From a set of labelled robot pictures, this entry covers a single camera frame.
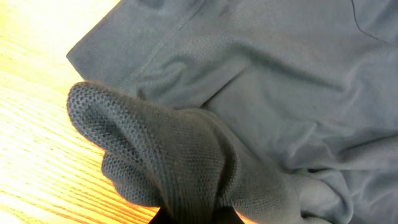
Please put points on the dark blue t-shirt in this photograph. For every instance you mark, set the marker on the dark blue t-shirt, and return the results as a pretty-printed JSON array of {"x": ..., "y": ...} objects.
[{"x": 280, "y": 111}]

